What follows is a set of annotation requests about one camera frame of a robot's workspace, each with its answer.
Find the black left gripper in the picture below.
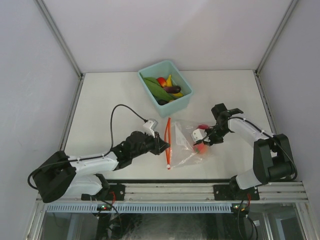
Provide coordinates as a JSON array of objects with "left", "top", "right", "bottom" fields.
[{"left": 130, "top": 129, "right": 170, "bottom": 159}]

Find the clear zip top bag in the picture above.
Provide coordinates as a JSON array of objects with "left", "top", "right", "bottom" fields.
[{"left": 164, "top": 117, "right": 214, "bottom": 170}]

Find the orange fake fruit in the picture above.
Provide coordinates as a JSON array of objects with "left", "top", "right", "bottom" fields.
[{"left": 193, "top": 142, "right": 208, "bottom": 155}]

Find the small dark fake food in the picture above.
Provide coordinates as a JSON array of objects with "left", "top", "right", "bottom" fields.
[{"left": 157, "top": 99, "right": 168, "bottom": 106}]

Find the green fake leafy vegetable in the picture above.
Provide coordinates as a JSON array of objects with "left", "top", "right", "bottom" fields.
[{"left": 139, "top": 73, "right": 175, "bottom": 102}]

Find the purple fake eggplant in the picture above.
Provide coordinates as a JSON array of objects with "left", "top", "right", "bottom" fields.
[{"left": 163, "top": 85, "right": 181, "bottom": 94}]

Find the yellow fake banana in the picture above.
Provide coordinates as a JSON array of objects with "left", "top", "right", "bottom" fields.
[{"left": 166, "top": 74, "right": 184, "bottom": 98}]

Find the red fake apple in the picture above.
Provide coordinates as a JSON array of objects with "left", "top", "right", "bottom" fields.
[{"left": 197, "top": 124, "right": 209, "bottom": 130}]

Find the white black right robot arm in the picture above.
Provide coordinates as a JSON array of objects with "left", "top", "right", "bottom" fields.
[{"left": 204, "top": 103, "right": 298, "bottom": 200}]

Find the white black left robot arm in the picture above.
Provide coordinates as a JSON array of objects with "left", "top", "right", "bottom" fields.
[{"left": 30, "top": 131, "right": 170, "bottom": 203}]

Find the light blue plastic bin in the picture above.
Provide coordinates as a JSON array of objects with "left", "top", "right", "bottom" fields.
[{"left": 137, "top": 60, "right": 194, "bottom": 118}]

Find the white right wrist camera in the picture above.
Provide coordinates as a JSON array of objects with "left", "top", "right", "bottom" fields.
[{"left": 191, "top": 128, "right": 207, "bottom": 143}]

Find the slotted grey cable duct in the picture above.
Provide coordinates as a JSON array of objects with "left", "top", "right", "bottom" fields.
[{"left": 45, "top": 202, "right": 233, "bottom": 214}]

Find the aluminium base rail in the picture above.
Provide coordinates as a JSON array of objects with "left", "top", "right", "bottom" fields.
[{"left": 36, "top": 181, "right": 309, "bottom": 202}]

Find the black left camera cable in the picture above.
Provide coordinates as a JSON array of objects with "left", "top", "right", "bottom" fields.
[{"left": 27, "top": 104, "right": 151, "bottom": 191}]

